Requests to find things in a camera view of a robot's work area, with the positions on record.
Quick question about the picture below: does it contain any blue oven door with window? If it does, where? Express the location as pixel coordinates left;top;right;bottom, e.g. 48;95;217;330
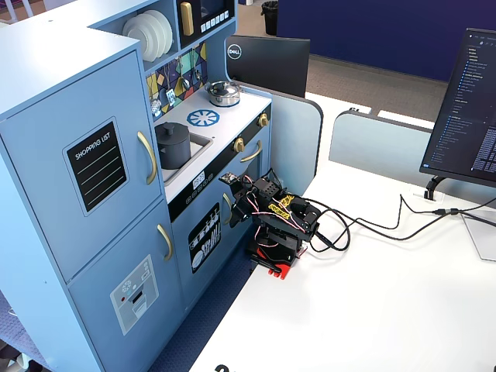
231;123;272;233

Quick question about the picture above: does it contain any black microwave door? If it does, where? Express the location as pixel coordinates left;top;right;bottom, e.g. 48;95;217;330
176;0;237;50

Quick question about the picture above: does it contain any fridge door with ice dispenser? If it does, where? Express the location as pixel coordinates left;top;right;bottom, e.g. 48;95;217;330
65;198;185;372

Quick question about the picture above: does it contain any fridge door with shopping list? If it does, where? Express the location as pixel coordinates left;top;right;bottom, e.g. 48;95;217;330
0;49;164;284

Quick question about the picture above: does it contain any black cable with connector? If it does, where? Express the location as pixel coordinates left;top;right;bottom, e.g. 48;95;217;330
308;193;496;253

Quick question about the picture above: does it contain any monitor with lit screen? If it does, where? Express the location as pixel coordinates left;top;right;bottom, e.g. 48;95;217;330
419;27;496;189

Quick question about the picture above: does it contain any gold fridge door handle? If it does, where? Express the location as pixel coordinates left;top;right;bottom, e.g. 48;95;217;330
136;130;158;186
156;223;174;262

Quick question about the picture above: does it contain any steel ladle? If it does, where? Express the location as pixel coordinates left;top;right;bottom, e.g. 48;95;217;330
177;56;192;91

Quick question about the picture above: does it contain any shiny steel pot lid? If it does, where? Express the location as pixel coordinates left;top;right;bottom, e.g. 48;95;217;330
204;80;239;98

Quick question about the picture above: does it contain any dark gray plastic pot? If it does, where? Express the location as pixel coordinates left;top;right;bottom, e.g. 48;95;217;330
156;135;192;171

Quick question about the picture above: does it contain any gray toy sink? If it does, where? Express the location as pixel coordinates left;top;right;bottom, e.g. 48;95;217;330
160;133;215;184

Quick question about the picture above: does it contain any white plate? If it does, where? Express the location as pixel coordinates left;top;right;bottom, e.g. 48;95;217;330
146;9;174;53
122;15;153;63
135;11;166;59

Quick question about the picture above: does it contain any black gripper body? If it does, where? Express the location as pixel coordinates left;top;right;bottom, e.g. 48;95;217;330
228;181;259;211

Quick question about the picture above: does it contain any black Dell monitor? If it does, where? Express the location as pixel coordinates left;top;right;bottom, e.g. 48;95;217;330
225;34;312;99

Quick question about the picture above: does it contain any gray monitor base plate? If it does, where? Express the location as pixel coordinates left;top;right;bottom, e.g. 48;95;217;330
460;211;496;263

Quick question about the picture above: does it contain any gold dishwasher handle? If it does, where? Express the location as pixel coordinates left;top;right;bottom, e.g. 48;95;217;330
222;192;234;226

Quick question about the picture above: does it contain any red arm base mount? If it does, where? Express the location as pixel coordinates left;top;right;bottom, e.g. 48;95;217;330
250;242;296;281

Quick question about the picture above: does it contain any gold microwave handle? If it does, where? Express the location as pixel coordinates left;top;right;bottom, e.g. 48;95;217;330
180;2;195;37

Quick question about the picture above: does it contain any blue dishwasher door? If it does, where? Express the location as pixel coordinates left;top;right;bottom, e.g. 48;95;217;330
170;176;249;311

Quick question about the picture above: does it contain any black trash bin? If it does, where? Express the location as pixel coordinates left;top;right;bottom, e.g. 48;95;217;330
261;0;280;36

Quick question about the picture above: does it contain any blue toy kitchen unit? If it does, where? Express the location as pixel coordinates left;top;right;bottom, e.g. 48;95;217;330
0;0;273;372

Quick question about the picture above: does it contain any gold oven handle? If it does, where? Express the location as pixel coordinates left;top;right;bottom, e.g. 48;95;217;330
239;139;264;164

